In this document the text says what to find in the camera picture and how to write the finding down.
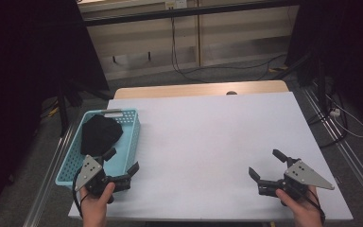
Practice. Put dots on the beige cabinet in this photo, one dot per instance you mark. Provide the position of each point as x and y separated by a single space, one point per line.
233 41

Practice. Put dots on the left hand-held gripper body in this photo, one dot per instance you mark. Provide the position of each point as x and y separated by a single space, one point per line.
89 176

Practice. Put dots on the person's right hand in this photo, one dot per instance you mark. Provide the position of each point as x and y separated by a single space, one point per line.
305 213

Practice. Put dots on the person's left hand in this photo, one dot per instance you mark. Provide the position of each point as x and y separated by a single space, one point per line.
94 211

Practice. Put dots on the light blue perforated basket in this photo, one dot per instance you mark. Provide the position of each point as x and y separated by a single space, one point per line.
122 157

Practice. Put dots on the black shorts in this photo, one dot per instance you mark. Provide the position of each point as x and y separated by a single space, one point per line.
100 134

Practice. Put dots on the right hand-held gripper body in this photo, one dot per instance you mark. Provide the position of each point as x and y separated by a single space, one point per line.
299 176

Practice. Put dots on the white wall socket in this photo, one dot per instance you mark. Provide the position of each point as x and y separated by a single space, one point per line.
176 4

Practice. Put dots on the aluminium floor rail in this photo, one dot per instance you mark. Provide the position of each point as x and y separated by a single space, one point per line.
44 186
343 148

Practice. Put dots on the round table grommet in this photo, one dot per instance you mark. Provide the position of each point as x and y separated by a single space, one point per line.
231 93

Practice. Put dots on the black crossbar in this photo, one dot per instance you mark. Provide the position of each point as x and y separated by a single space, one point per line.
182 12

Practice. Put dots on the black curtain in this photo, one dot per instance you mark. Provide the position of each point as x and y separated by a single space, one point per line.
19 63
353 38

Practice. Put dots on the wooden table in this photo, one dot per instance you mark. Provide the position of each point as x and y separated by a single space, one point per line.
145 93

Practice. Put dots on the yellow floor tape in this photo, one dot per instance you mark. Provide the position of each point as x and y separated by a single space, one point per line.
279 68
53 111

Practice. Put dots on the white power adapter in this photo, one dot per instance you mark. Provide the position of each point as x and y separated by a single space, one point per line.
335 112

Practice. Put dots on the black stand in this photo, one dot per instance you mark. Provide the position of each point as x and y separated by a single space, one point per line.
63 110
319 78

